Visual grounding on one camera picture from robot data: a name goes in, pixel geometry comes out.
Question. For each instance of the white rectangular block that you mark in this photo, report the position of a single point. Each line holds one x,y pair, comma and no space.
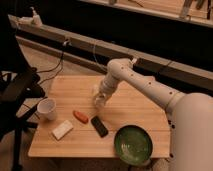
62,129

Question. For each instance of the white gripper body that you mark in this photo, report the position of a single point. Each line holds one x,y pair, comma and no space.
97,95

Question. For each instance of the orange carrot toy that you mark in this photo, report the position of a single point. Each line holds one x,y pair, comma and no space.
81,117

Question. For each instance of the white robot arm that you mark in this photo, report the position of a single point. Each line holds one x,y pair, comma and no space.
191,115

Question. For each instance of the wooden table board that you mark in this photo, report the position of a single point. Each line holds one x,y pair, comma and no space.
126,107

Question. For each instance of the white bottle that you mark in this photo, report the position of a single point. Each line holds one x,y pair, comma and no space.
99,103

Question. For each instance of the green ceramic bowl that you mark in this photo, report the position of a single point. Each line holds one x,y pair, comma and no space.
133,145

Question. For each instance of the black remote control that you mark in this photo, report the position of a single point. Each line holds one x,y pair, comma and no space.
99,126

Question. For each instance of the grey metal rail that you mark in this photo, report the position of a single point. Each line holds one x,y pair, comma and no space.
88,52

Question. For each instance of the black office chair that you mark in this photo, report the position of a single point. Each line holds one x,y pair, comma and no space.
18,81

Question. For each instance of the white paper cup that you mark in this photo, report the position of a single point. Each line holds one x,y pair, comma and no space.
47,108

